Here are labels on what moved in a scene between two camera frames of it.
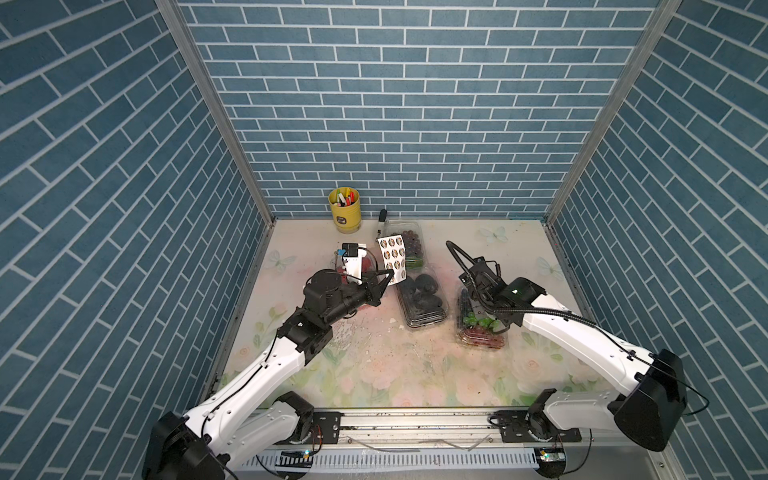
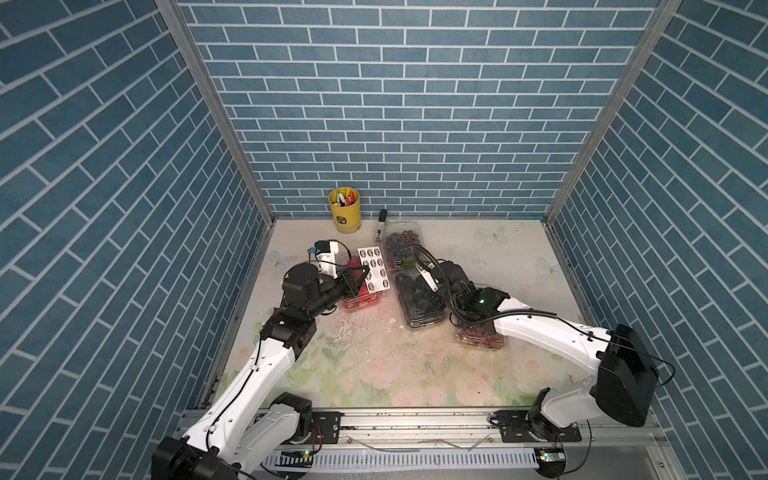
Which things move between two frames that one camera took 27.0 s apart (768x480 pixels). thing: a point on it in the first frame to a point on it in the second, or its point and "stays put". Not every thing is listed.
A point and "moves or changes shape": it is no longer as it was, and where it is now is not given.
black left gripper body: x=362 y=294 to x=339 y=288
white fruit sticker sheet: x=392 y=249 moves or changes shape
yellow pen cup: x=346 y=207 stays put
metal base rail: x=441 y=430 stays put
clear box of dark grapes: x=414 y=242 stays put
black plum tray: x=423 y=297 stays put
